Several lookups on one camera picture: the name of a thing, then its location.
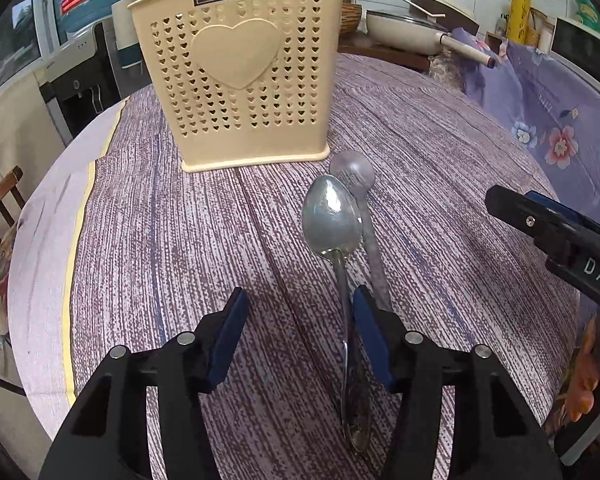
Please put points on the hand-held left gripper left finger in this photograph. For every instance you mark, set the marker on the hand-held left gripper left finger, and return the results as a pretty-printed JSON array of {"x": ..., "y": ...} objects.
[{"x": 225, "y": 340}]

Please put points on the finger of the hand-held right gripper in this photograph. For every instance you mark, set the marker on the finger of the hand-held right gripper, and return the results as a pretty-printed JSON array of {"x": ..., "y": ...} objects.
[
  {"x": 550, "y": 202},
  {"x": 520, "y": 212}
]

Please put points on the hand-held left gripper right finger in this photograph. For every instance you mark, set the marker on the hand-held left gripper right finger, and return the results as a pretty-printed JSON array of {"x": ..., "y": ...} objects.
[{"x": 372, "y": 340}]

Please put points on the shiny steel spoon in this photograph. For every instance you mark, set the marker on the shiny steel spoon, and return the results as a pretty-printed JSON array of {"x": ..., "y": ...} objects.
[{"x": 330, "y": 215}]

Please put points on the grey matte spoon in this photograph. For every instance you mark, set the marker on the grey matte spoon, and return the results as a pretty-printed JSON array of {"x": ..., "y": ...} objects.
[{"x": 355, "y": 170}]

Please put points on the beige perforated utensil holder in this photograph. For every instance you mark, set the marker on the beige perforated utensil holder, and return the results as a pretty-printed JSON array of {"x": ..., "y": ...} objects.
[{"x": 240, "y": 100}]

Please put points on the purple floral cloth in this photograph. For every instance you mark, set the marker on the purple floral cloth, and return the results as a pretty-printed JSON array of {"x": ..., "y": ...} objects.
[{"x": 540, "y": 110}]

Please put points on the striped purple tablecloth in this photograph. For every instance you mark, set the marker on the striped purple tablecloth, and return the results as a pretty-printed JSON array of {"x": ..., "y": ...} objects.
[{"x": 205, "y": 240}]

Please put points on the orange floral cloth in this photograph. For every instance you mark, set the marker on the orange floral cloth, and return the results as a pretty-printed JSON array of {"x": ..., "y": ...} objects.
[{"x": 585, "y": 375}]

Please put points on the white microwave oven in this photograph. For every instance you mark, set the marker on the white microwave oven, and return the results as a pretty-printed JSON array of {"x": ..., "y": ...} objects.
[{"x": 580, "y": 50}]

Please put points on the yellow box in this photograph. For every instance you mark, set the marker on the yellow box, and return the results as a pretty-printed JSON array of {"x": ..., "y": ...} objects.
[{"x": 521, "y": 10}]

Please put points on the lavender table cover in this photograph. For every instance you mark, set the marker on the lavender table cover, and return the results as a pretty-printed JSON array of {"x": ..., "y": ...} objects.
[{"x": 45, "y": 260}]

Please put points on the green yellow packet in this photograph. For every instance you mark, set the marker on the green yellow packet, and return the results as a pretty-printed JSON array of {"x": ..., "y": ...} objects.
[{"x": 589, "y": 7}]

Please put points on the wooden side table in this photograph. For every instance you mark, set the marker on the wooden side table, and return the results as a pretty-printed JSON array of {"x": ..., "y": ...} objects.
[{"x": 385, "y": 55}]

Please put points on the cream frying pan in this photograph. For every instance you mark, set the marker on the cream frying pan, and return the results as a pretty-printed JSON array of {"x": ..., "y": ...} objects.
[{"x": 405, "y": 32}]

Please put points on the cream pot lid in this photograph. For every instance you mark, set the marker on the cream pot lid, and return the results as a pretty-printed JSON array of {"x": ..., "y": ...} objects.
[{"x": 445, "y": 5}]

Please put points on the dog print seat cushion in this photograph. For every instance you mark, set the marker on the dog print seat cushion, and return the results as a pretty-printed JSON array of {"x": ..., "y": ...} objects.
[{"x": 2, "y": 280}]

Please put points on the wicker basket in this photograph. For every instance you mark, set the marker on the wicker basket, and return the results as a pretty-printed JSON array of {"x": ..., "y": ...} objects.
[{"x": 349, "y": 17}]

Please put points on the wooden chair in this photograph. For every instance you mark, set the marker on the wooden chair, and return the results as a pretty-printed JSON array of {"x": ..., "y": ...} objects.
[{"x": 2, "y": 200}]

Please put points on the beige cloth cover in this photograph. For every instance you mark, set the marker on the beige cloth cover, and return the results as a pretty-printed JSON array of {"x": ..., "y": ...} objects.
[{"x": 10, "y": 145}]

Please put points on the water dispenser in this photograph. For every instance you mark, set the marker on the water dispenser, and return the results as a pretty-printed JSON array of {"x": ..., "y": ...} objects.
[{"x": 80, "y": 85}]

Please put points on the paper towel roll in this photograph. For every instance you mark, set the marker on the paper towel roll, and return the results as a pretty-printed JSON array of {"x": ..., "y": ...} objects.
[{"x": 121, "y": 25}]

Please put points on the window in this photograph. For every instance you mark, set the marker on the window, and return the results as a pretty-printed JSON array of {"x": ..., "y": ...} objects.
[{"x": 10, "y": 50}]

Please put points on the teal wall holder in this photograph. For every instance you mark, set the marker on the teal wall holder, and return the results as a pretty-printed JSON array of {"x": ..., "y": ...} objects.
[{"x": 132, "y": 57}]

